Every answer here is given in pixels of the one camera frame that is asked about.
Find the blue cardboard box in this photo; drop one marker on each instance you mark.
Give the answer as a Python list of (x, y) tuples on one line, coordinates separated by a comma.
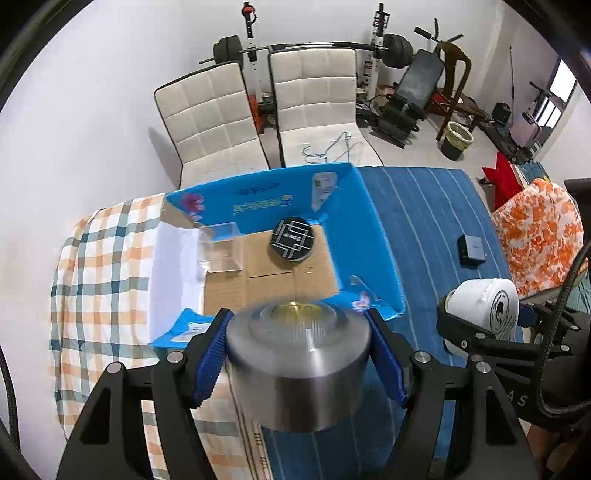
[(277, 194)]

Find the dark trash bin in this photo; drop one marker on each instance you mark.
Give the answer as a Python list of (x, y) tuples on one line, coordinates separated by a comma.
[(455, 143)]

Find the white padded chair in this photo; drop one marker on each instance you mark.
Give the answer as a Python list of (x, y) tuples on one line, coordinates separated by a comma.
[(314, 97), (207, 120)]

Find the clear plastic box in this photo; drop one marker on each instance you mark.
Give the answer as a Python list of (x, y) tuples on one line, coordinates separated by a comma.
[(224, 251)]

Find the white squat rack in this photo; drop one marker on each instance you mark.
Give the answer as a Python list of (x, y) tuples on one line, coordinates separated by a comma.
[(378, 32)]

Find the grey charger adapter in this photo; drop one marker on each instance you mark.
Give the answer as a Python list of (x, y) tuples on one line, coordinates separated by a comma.
[(471, 249)]

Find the silver round metal tin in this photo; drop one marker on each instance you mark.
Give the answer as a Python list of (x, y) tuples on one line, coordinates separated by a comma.
[(295, 383)]

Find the person's right forearm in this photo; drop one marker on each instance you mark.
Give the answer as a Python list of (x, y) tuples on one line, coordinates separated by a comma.
[(545, 447)]

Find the window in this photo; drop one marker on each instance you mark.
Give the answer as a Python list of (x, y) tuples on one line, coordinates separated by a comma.
[(558, 92)]

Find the blue striped blanket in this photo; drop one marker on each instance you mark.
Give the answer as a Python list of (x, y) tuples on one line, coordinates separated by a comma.
[(429, 217)]

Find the red cloth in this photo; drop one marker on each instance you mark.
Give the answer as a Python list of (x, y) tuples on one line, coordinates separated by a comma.
[(505, 177)]

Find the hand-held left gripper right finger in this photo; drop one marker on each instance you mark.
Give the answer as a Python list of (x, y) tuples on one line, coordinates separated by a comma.
[(388, 367)]

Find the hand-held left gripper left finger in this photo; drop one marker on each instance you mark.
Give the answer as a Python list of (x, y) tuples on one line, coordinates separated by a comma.
[(210, 369)]

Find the black round patterned tin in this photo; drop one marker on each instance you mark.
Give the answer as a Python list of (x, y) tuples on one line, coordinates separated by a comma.
[(292, 240)]

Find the checkered cloth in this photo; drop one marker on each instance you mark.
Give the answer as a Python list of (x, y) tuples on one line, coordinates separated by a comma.
[(101, 286)]

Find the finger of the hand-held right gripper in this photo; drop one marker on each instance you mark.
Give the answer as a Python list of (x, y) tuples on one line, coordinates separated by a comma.
[(461, 328)]

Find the small black speaker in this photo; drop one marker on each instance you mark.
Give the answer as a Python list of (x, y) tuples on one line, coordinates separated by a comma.
[(502, 112)]

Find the barbell with black weights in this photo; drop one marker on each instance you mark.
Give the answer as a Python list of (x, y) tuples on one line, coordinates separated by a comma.
[(397, 48)]

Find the orange floral pillow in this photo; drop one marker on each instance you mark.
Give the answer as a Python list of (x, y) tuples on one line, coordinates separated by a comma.
[(535, 226)]

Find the black weight bench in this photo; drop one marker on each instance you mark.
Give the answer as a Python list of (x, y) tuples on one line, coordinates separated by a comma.
[(418, 87)]

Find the brown wooden chair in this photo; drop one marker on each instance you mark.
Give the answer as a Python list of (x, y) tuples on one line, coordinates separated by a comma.
[(457, 60)]

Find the white cup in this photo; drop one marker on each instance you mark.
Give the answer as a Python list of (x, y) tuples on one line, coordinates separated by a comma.
[(485, 304)]

